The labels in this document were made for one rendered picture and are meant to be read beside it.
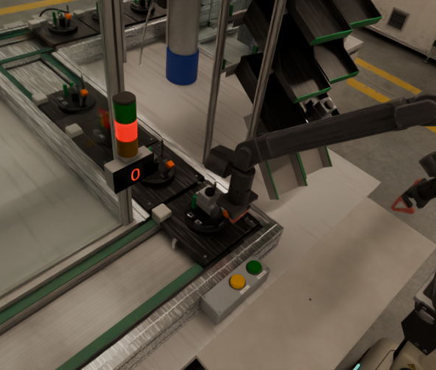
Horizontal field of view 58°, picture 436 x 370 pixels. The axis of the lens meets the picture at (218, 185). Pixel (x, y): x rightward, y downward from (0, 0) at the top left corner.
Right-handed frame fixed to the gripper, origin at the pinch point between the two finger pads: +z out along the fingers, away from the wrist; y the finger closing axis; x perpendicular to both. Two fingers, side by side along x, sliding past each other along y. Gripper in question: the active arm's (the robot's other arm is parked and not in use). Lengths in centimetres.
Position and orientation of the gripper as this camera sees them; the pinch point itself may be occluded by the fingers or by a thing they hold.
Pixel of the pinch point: (233, 219)
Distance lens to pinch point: 110.8
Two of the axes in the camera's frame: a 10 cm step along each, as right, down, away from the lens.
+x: 7.1, 5.6, -4.4
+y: -7.0, 4.5, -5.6
